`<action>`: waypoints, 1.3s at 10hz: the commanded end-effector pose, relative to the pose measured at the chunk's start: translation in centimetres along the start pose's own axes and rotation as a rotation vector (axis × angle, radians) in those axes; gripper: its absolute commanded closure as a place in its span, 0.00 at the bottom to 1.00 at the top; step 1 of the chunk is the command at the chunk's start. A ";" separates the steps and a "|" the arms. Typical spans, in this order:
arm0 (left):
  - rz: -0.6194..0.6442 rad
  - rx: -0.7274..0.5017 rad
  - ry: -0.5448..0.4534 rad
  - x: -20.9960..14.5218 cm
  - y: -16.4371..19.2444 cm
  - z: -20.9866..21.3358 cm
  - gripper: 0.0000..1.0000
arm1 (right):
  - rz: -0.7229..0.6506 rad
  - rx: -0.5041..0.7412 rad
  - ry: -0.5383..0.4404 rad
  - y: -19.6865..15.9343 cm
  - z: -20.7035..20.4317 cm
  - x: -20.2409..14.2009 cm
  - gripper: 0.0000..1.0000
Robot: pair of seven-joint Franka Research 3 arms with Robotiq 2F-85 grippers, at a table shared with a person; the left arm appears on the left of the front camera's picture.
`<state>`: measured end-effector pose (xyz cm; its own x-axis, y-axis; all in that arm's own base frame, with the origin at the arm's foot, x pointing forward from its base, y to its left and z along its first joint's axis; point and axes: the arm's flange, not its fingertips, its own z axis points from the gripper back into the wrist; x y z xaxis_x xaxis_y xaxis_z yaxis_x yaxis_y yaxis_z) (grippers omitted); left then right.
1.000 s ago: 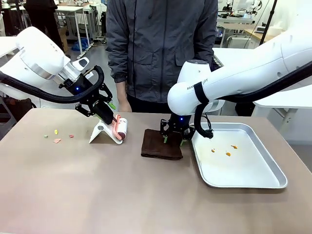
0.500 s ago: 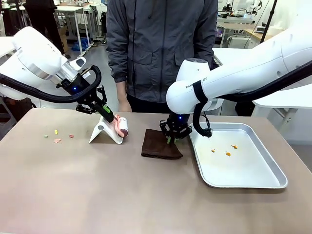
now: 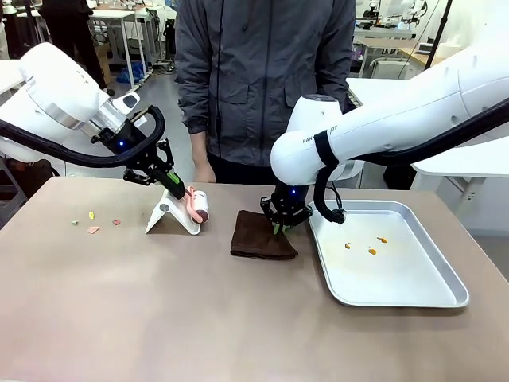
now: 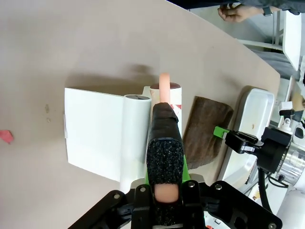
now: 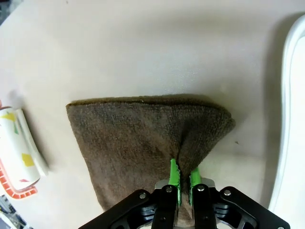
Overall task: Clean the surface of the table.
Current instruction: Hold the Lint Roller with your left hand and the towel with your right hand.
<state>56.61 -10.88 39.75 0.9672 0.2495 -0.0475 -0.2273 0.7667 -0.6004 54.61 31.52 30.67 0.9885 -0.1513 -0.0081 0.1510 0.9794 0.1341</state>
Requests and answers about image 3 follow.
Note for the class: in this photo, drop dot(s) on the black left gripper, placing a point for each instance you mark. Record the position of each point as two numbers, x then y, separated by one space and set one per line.
127 135

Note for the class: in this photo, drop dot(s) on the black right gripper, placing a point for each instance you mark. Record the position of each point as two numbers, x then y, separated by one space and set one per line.
291 197

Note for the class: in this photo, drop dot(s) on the dark brown cloth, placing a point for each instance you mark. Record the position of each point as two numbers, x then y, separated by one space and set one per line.
258 238

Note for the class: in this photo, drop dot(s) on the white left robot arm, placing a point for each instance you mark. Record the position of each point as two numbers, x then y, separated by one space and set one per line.
55 95

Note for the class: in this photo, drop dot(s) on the person right forearm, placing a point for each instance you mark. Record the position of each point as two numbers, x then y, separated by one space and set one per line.
199 145

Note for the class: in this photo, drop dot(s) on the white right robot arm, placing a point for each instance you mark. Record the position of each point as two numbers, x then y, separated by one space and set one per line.
397 119

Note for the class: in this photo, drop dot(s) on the person right hand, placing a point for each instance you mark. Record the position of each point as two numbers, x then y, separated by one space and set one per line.
204 171

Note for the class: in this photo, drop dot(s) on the white lint roller stand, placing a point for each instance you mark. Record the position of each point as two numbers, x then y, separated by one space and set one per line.
167 217

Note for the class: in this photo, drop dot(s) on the pink paper scrap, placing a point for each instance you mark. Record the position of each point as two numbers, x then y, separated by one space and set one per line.
93 229

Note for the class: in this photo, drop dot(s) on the blue plastic bag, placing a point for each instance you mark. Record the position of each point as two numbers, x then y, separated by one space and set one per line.
134 72

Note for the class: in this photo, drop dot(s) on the long orange crumb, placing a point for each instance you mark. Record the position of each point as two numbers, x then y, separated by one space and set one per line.
382 239

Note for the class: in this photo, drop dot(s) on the brown cardboard box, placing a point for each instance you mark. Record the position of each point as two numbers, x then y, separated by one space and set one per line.
104 63

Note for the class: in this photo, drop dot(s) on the dark brown chair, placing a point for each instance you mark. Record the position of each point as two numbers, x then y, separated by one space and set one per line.
32 175

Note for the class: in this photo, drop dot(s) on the silver metal tray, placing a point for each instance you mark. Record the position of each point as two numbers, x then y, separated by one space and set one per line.
389 274

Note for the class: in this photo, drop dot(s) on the person in grey jacket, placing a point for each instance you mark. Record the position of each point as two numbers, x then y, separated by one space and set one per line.
258 71

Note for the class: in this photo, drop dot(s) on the white side table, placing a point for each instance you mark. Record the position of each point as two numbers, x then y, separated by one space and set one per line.
378 88

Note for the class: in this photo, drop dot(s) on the white framed background table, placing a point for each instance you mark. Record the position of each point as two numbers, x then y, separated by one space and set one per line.
113 15

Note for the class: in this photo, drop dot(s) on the person in black clothes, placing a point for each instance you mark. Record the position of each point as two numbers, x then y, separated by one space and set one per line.
71 32

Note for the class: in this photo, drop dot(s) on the white height adjustable table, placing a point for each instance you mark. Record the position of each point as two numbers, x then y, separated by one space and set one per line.
469 163

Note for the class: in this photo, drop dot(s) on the wooden top table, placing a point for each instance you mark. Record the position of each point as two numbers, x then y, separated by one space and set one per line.
419 55

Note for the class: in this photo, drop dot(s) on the black tripod pole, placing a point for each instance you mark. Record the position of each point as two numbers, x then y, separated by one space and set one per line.
439 32

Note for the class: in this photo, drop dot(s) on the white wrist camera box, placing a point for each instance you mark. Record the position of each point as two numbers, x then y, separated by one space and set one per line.
127 102

